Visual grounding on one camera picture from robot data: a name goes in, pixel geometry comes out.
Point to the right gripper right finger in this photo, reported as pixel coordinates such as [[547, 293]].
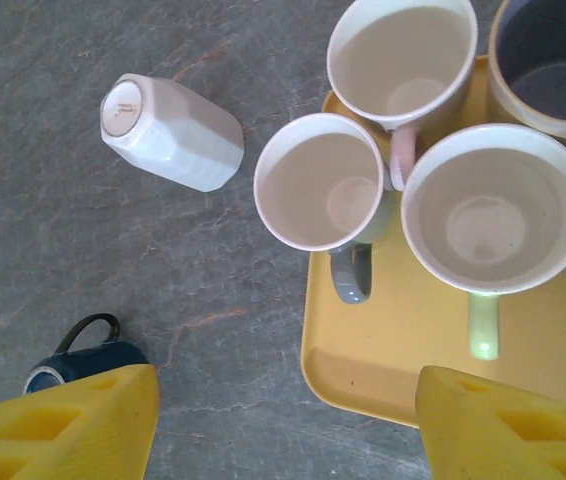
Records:
[[443, 425]]

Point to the yellow tray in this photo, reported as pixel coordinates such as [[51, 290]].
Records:
[[388, 340]]

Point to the teal glazed mug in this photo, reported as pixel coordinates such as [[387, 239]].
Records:
[[548, 60]]

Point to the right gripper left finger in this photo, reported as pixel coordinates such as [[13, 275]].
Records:
[[128, 425]]

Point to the light green mug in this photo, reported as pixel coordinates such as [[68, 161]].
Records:
[[493, 210]]

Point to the grey mug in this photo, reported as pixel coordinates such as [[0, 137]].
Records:
[[313, 185]]

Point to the navy blue mug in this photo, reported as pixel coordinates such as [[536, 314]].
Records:
[[98, 357]]

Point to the white faceted mug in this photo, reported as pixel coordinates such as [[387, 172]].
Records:
[[178, 145]]

